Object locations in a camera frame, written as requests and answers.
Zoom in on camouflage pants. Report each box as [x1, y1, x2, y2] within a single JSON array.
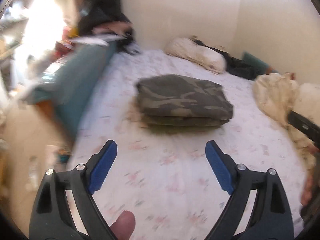
[[136, 74, 233, 120]]

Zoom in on person right hand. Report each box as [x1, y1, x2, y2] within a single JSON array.
[[300, 173, 313, 206]]

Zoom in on person left hand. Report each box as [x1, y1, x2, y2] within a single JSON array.
[[110, 211, 136, 240]]

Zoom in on cream crumpled blanket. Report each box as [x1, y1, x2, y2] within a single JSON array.
[[252, 73, 320, 170]]

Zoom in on white floral bed sheet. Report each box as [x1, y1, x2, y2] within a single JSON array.
[[68, 50, 306, 239]]

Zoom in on folded olive green clothes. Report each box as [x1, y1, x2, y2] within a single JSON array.
[[141, 115, 230, 134]]

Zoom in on teal bed side cushion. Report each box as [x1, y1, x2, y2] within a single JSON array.
[[22, 41, 118, 140]]

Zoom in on cream pillow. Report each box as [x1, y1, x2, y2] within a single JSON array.
[[164, 37, 227, 74]]

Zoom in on dark hanging clothes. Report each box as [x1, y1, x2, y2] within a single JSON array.
[[74, 0, 134, 42]]

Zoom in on black clothing by wall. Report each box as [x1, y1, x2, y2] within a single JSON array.
[[191, 37, 263, 80]]

